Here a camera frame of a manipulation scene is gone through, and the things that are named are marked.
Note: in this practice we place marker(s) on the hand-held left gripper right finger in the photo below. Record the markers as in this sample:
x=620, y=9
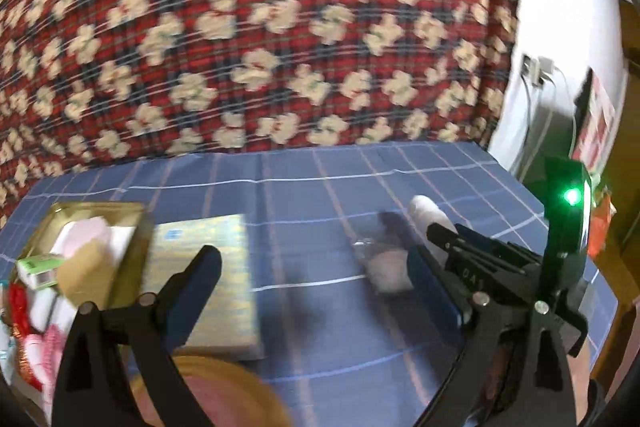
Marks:
x=435, y=287

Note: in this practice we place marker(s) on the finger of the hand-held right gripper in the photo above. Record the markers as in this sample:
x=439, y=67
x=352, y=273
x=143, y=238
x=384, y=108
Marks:
x=500, y=279
x=490, y=249

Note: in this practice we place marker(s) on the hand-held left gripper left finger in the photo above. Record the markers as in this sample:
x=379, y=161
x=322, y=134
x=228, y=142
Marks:
x=197, y=292

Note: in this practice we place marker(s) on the clear plastic bag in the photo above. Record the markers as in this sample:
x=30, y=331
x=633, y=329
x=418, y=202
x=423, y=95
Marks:
x=390, y=274

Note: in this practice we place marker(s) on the small white cloth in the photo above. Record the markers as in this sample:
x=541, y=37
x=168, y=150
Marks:
x=425, y=212

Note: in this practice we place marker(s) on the rectangular gold tin box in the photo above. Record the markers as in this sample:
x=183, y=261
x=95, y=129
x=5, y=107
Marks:
x=130, y=247

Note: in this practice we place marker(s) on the yellow-brown sponge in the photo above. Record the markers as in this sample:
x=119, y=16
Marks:
x=85, y=272

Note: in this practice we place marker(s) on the pink fluffy puff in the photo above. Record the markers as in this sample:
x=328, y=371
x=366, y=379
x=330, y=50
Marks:
x=82, y=234

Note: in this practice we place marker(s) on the white sponge block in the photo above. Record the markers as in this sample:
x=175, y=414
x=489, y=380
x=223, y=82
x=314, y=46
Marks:
x=47, y=307

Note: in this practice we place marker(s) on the green tissue packet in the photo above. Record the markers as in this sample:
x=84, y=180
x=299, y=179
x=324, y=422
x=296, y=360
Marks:
x=37, y=267

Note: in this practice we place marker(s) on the person's right hand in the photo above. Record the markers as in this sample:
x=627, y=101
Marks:
x=577, y=387

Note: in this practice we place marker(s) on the yellow patterned tissue box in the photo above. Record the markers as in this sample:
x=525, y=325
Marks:
x=230, y=282

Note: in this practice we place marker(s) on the orange plastic bag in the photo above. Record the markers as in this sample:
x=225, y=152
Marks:
x=600, y=227

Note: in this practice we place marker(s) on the clear plastic wrapper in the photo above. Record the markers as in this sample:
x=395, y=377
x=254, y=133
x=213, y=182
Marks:
x=367, y=247

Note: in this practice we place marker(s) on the brown wooden door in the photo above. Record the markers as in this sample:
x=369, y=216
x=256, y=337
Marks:
x=625, y=157

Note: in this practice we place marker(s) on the pink patchwork cloth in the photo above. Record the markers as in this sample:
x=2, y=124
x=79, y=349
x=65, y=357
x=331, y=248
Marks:
x=597, y=127

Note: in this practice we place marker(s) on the round pink gold tin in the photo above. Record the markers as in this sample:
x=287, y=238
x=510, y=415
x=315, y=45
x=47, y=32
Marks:
x=235, y=397

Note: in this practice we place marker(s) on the black monitor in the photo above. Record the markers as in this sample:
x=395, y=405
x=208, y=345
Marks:
x=582, y=107

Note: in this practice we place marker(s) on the blue plaid tablecloth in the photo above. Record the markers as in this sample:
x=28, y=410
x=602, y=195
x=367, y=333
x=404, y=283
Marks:
x=310, y=217

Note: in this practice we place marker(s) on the white charger plug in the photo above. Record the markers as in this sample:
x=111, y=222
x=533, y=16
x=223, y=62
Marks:
x=541, y=68

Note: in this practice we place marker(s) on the red plaid bear-print blanket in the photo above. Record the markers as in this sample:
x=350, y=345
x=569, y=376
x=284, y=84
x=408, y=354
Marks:
x=250, y=32

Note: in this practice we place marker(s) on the white wall socket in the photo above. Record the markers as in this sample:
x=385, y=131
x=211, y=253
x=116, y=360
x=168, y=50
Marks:
x=526, y=67

